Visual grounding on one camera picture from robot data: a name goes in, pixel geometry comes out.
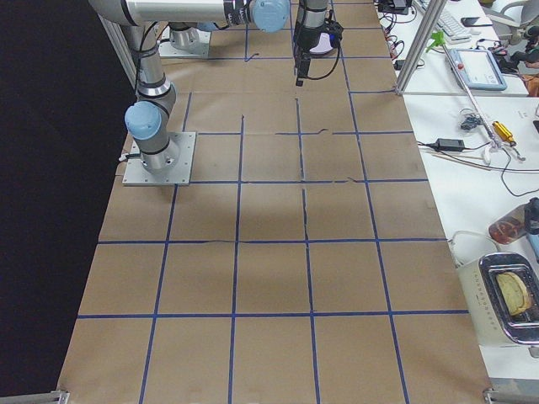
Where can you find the white toaster with chrome top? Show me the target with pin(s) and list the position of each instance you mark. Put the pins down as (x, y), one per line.
(493, 324)

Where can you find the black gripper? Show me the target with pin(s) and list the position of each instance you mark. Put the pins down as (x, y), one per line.
(303, 40)

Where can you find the blue teach pendant tablet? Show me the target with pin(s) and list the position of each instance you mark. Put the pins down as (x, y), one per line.
(478, 69)

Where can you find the long white reacher stick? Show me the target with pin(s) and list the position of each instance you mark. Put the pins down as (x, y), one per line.
(494, 145)

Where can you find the aluminium frame post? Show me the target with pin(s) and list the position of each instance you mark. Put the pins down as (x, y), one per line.
(426, 28)

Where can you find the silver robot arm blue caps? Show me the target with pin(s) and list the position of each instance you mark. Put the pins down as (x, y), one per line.
(147, 118)

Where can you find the toast slice in toaster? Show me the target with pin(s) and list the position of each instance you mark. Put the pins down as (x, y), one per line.
(516, 295)

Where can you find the white round wrist camera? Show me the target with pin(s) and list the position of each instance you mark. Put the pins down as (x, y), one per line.
(323, 47)

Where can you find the shiny snack bag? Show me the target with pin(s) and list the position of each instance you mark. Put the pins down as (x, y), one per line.
(510, 227)

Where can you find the black power adapter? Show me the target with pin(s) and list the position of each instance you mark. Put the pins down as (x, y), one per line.
(450, 145)

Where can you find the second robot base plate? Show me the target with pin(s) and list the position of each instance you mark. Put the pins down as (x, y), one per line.
(189, 43)

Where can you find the yellow handled tool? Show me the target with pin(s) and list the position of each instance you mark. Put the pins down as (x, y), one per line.
(503, 133)

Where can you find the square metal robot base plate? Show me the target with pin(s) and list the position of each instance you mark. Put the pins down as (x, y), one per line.
(173, 166)

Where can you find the white keyboard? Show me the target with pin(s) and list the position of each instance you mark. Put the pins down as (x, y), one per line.
(453, 31)

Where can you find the brown paper table cover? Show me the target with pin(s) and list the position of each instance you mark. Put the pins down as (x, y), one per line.
(305, 262)

